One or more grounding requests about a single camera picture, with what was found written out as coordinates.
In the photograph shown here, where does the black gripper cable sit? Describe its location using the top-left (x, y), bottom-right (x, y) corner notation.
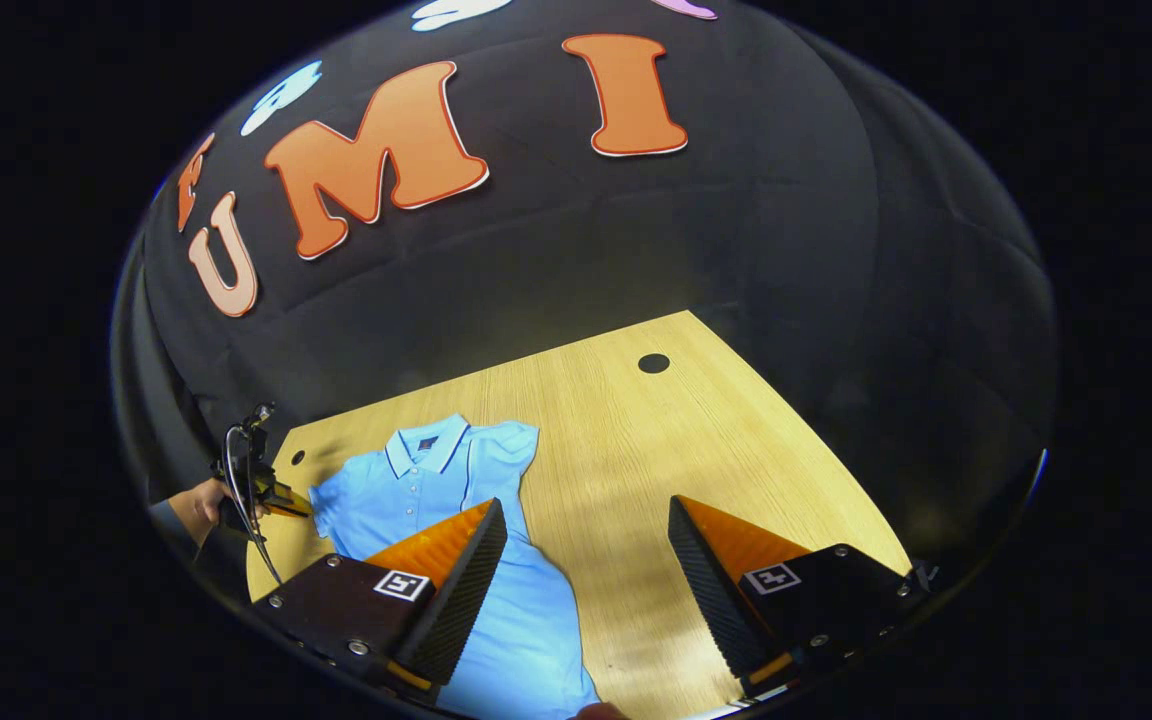
top-left (221, 425), bottom-right (285, 586)

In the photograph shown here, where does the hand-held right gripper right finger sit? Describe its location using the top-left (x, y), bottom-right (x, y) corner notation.
top-left (668, 494), bottom-right (937, 701)

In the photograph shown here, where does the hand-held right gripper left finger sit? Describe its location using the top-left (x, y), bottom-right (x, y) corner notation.
top-left (251, 497), bottom-right (509, 706)

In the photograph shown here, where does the light blue T-shirt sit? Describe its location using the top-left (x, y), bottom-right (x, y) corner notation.
top-left (308, 413), bottom-right (602, 720)

